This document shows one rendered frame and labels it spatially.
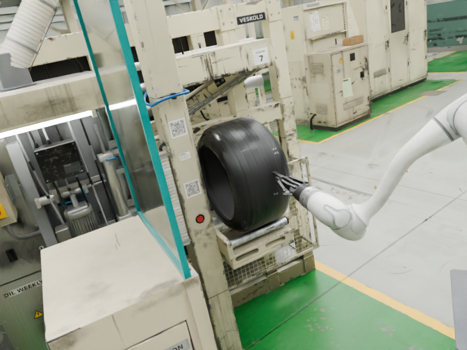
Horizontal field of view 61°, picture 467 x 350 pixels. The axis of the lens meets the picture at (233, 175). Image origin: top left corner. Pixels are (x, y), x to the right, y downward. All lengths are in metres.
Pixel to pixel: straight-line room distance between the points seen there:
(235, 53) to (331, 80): 4.35
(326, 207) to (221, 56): 1.01
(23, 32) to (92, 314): 1.23
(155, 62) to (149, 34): 0.11
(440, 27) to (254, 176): 12.44
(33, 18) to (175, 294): 1.30
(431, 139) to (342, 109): 5.20
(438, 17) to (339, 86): 7.76
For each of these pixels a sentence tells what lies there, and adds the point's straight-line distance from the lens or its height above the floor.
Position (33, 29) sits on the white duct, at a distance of 1.92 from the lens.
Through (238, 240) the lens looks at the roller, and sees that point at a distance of 1.94.
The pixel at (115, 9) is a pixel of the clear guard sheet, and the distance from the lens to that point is 0.93.
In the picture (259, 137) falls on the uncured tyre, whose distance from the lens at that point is 1.81.
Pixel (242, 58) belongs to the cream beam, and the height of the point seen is 1.71.
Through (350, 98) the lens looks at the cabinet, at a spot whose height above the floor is 0.46.
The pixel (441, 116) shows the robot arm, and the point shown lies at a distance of 1.45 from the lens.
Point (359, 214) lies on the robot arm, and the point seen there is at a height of 1.13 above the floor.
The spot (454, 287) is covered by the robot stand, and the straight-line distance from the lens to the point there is 2.03.
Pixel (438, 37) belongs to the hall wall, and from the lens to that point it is 13.95.
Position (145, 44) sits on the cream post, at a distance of 1.69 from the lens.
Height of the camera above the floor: 1.87
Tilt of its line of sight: 20 degrees down
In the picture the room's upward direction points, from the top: 11 degrees counter-clockwise
